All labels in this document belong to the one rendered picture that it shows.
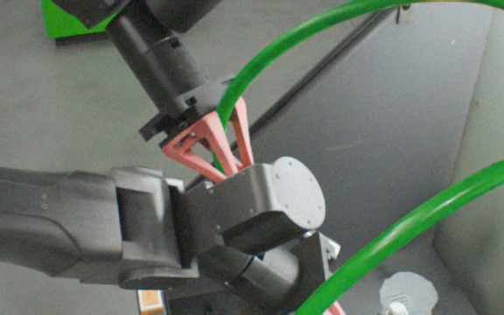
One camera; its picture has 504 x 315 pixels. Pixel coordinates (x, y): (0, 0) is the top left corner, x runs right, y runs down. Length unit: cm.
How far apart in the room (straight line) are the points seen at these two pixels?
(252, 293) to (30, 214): 21
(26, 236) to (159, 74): 24
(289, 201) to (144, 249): 10
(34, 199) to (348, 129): 54
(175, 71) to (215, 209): 18
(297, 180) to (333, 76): 35
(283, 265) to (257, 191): 11
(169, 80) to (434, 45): 41
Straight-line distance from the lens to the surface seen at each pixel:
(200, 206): 40
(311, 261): 48
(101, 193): 37
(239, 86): 49
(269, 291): 46
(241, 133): 54
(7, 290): 219
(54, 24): 377
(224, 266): 44
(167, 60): 52
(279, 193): 37
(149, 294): 78
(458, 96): 86
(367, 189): 89
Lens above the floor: 157
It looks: 37 degrees down
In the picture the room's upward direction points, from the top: straight up
